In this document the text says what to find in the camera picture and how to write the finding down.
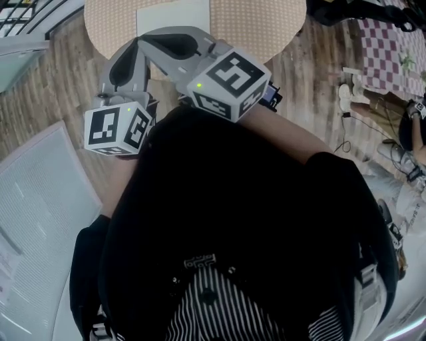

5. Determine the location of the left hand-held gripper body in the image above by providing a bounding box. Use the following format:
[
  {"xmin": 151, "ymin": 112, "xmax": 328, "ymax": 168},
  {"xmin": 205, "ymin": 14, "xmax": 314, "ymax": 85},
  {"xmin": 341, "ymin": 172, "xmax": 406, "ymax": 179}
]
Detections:
[{"xmin": 84, "ymin": 85, "xmax": 158, "ymax": 157}]

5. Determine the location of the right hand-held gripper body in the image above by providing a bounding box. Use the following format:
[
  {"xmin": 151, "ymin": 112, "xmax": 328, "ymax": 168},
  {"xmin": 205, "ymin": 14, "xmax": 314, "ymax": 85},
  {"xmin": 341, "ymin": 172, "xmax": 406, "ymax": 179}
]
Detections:
[{"xmin": 176, "ymin": 39, "xmax": 284, "ymax": 124}]

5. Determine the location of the lined notebook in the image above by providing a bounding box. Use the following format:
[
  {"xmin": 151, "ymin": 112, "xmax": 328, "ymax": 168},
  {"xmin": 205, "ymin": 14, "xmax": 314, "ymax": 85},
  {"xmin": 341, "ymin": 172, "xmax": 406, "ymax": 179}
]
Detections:
[{"xmin": 136, "ymin": 0, "xmax": 211, "ymax": 38}]

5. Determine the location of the person's right forearm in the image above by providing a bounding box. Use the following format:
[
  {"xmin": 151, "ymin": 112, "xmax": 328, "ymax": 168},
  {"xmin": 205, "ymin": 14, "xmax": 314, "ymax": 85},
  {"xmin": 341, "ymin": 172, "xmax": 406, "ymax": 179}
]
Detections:
[{"xmin": 241, "ymin": 105, "xmax": 335, "ymax": 165}]

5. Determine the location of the person's left forearm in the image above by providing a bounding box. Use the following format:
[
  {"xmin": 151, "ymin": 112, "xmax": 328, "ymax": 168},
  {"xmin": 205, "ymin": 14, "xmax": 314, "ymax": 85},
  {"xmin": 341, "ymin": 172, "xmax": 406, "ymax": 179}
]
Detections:
[{"xmin": 99, "ymin": 153, "xmax": 144, "ymax": 220}]

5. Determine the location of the white mesh panel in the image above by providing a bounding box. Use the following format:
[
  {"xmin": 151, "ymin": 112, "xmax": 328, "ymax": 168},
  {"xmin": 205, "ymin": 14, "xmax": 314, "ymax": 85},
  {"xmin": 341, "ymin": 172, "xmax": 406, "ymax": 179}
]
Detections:
[{"xmin": 0, "ymin": 120, "xmax": 103, "ymax": 341}]

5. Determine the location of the black window railing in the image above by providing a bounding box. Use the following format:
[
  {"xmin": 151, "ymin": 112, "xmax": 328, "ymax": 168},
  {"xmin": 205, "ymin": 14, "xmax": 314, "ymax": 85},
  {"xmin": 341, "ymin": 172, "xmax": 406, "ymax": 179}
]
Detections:
[{"xmin": 0, "ymin": 0, "xmax": 84, "ymax": 39}]

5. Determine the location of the person's black garment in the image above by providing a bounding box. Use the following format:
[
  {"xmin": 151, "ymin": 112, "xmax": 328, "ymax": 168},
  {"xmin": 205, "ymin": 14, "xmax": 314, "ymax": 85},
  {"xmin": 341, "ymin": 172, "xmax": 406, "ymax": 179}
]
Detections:
[{"xmin": 68, "ymin": 106, "xmax": 400, "ymax": 341}]

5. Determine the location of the black bag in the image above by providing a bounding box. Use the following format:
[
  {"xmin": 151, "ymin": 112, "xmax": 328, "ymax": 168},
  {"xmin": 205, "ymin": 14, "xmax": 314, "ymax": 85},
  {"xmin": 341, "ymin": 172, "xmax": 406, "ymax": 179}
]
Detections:
[{"xmin": 306, "ymin": 0, "xmax": 422, "ymax": 33}]

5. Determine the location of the purple checkered cloth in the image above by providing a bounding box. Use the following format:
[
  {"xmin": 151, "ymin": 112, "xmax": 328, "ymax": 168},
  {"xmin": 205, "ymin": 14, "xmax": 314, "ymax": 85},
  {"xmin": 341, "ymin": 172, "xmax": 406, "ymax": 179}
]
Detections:
[{"xmin": 357, "ymin": 16, "xmax": 426, "ymax": 101}]

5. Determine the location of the small green plant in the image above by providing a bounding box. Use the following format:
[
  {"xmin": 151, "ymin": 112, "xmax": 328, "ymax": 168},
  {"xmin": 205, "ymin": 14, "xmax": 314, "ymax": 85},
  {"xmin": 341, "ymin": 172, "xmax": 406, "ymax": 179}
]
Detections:
[{"xmin": 397, "ymin": 49, "xmax": 417, "ymax": 73}]

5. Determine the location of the black grey device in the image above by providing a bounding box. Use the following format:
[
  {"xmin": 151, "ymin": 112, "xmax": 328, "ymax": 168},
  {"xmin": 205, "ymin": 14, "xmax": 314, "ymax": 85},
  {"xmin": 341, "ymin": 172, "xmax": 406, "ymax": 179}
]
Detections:
[{"xmin": 377, "ymin": 198, "xmax": 405, "ymax": 249}]

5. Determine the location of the person's black white striped shirt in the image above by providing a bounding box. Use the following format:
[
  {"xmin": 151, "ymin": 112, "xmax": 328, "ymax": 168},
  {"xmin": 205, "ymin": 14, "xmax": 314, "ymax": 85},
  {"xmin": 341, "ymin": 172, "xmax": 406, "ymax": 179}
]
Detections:
[{"xmin": 112, "ymin": 262, "xmax": 345, "ymax": 341}]

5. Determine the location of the white printed plastic bag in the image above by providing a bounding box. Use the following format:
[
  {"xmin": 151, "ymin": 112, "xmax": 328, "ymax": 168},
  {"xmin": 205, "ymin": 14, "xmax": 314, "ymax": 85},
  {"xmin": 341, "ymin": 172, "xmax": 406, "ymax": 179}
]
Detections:
[{"xmin": 395, "ymin": 179, "xmax": 426, "ymax": 234}]

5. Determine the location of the glass door with white frame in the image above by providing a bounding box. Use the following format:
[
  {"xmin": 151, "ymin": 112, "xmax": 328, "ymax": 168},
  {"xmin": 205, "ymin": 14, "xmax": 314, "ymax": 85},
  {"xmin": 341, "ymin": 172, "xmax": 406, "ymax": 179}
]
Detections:
[{"xmin": 0, "ymin": 39, "xmax": 51, "ymax": 94}]

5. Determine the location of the grey harness strap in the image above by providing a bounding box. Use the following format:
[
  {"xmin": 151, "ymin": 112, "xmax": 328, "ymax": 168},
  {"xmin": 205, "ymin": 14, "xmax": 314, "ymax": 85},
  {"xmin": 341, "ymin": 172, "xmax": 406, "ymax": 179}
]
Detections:
[
  {"xmin": 89, "ymin": 306, "xmax": 114, "ymax": 341},
  {"xmin": 357, "ymin": 262, "xmax": 383, "ymax": 317}
]

